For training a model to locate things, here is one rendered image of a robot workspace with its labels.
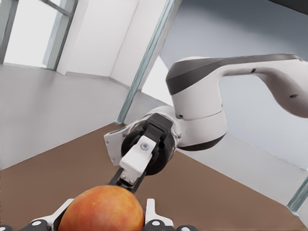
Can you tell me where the pale left gripper left finger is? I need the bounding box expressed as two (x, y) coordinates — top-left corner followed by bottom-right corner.
(23, 198), (76, 231)

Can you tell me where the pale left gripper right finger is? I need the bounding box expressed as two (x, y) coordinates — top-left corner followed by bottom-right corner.
(143, 198), (174, 231)

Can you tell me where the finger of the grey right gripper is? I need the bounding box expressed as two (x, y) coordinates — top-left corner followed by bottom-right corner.
(130, 171), (147, 194)
(108, 167), (125, 186)

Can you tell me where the red-orange apple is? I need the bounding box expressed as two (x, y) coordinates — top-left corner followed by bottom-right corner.
(58, 184), (146, 231)

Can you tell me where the white wrist mounting plate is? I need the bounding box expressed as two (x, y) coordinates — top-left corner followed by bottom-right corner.
(103, 125), (132, 167)

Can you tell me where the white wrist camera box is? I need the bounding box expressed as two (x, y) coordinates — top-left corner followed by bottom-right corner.
(119, 135), (156, 180)

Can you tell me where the silver frame post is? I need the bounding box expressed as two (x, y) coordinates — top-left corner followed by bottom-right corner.
(286, 169), (308, 215)
(117, 0), (179, 125)

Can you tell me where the grey window frame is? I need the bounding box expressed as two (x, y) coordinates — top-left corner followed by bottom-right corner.
(44, 0), (79, 72)
(0, 0), (20, 64)

